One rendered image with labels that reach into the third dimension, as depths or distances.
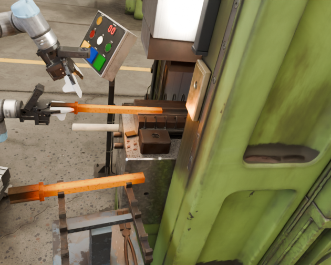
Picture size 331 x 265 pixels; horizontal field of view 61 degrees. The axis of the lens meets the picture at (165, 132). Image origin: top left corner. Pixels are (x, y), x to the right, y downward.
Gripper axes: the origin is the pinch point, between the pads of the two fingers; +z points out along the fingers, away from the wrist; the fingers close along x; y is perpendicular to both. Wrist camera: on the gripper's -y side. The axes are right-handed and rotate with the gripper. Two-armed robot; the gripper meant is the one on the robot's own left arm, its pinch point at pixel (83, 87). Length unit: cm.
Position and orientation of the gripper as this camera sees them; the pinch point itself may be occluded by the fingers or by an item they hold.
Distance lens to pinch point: 117.6
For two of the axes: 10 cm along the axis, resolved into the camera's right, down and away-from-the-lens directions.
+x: 1.9, 6.2, -7.7
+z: 3.3, 6.9, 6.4
